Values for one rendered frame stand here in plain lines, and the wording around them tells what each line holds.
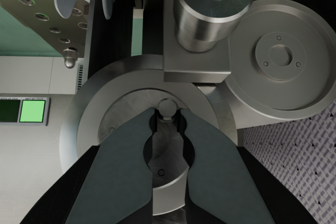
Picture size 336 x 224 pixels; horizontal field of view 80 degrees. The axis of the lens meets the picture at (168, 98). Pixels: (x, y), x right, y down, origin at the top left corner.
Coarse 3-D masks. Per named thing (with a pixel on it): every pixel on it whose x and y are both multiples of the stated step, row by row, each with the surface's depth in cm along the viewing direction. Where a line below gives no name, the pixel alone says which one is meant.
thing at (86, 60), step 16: (96, 0) 21; (96, 16) 21; (112, 16) 27; (96, 32) 21; (112, 32) 28; (128, 32) 41; (96, 48) 21; (112, 48) 28; (128, 48) 41; (96, 64) 21
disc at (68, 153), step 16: (112, 64) 18; (128, 64) 18; (144, 64) 18; (160, 64) 18; (96, 80) 18; (80, 96) 17; (208, 96) 18; (224, 96) 18; (80, 112) 17; (224, 112) 17; (64, 128) 17; (224, 128) 17; (64, 144) 16; (64, 160) 16
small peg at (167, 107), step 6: (162, 102) 12; (168, 102) 12; (174, 102) 13; (156, 108) 13; (162, 108) 12; (168, 108) 12; (174, 108) 12; (162, 114) 12; (168, 114) 12; (174, 114) 12; (162, 120) 13; (168, 120) 13
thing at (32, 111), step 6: (24, 102) 49; (30, 102) 49; (36, 102) 49; (42, 102) 49; (24, 108) 49; (30, 108) 49; (36, 108) 49; (42, 108) 49; (24, 114) 48; (30, 114) 48; (36, 114) 48; (24, 120) 48; (30, 120) 48; (36, 120) 48
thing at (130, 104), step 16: (128, 96) 15; (144, 96) 15; (160, 96) 15; (176, 96) 16; (112, 112) 15; (128, 112) 15; (112, 128) 15; (160, 128) 15; (176, 128) 15; (160, 144) 15; (176, 144) 15; (160, 160) 14; (176, 160) 15; (160, 176) 14; (176, 176) 14
